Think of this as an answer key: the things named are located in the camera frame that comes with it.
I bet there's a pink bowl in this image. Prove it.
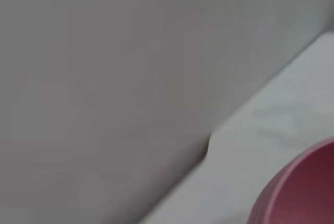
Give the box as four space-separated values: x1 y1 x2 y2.
246 137 334 224

